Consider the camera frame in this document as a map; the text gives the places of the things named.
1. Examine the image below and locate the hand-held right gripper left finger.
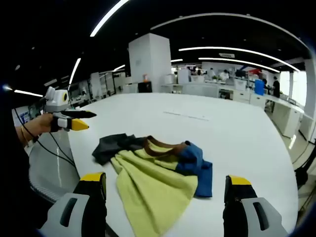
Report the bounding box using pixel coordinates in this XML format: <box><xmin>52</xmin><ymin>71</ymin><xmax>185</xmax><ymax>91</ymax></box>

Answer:
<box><xmin>37</xmin><ymin>172</ymin><xmax>109</xmax><ymax>237</ymax></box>

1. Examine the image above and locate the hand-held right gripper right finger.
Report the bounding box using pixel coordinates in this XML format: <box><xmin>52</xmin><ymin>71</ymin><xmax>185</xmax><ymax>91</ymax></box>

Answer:
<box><xmin>223</xmin><ymin>174</ymin><xmax>289</xmax><ymax>237</ymax></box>

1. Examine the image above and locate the yellow-green blue grey garment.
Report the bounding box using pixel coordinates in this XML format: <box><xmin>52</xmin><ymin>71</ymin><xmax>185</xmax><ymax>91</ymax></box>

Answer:
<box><xmin>91</xmin><ymin>133</ymin><xmax>213</xmax><ymax>237</ymax></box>

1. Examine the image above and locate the person's left hand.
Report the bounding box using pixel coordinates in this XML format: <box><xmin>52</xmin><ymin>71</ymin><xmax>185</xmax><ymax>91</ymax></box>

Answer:
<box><xmin>31</xmin><ymin>113</ymin><xmax>54</xmax><ymax>136</ymax></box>

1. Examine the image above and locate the short ceiling light strip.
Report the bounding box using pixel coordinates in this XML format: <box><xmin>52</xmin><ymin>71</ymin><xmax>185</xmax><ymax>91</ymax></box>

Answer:
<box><xmin>67</xmin><ymin>57</ymin><xmax>82</xmax><ymax>91</ymax></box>

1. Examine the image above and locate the grey curved side panel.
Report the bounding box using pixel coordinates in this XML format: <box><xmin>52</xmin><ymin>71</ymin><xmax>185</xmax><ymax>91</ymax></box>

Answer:
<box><xmin>28</xmin><ymin>132</ymin><xmax>81</xmax><ymax>203</ymax></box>

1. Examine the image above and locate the black equipment stand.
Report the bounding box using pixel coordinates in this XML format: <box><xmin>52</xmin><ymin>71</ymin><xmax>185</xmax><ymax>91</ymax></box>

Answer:
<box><xmin>292</xmin><ymin>138</ymin><xmax>316</xmax><ymax>191</ymax></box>

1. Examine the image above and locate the black low cabinet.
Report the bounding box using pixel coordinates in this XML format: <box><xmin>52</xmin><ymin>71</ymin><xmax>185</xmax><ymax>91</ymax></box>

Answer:
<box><xmin>137</xmin><ymin>81</ymin><xmax>153</xmax><ymax>93</ymax></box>

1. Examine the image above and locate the person's dark clothing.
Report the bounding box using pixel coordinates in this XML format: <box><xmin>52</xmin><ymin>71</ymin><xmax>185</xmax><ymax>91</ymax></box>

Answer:
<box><xmin>0</xmin><ymin>106</ymin><xmax>33</xmax><ymax>230</ymax></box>

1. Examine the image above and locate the white square column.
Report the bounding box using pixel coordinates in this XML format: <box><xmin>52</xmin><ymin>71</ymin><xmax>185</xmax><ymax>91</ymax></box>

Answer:
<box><xmin>128</xmin><ymin>33</ymin><xmax>172</xmax><ymax>93</ymax></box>

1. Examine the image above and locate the long ceiling light strip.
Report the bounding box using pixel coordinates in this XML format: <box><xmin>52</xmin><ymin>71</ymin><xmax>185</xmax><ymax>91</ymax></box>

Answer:
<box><xmin>198</xmin><ymin>57</ymin><xmax>281</xmax><ymax>74</ymax></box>
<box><xmin>89</xmin><ymin>0</ymin><xmax>129</xmax><ymax>38</ymax></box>
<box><xmin>178</xmin><ymin>46</ymin><xmax>301</xmax><ymax>73</ymax></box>

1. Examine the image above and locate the white lab counter cabinet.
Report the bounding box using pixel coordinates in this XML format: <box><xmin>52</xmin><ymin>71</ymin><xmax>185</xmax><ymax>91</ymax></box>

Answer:
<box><xmin>232</xmin><ymin>87</ymin><xmax>305</xmax><ymax>139</ymax></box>

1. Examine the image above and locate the blue plastic container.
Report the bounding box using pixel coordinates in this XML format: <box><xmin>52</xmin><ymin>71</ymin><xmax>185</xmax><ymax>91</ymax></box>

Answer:
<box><xmin>254</xmin><ymin>79</ymin><xmax>265</xmax><ymax>96</ymax></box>

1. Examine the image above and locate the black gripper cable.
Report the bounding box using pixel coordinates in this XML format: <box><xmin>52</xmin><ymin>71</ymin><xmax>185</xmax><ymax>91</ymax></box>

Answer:
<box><xmin>33</xmin><ymin>132</ymin><xmax>76</xmax><ymax>167</ymax></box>

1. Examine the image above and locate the gold bracelet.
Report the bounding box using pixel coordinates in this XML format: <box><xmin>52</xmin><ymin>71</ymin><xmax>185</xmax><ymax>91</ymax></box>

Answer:
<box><xmin>20</xmin><ymin>124</ymin><xmax>29</xmax><ymax>147</ymax></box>

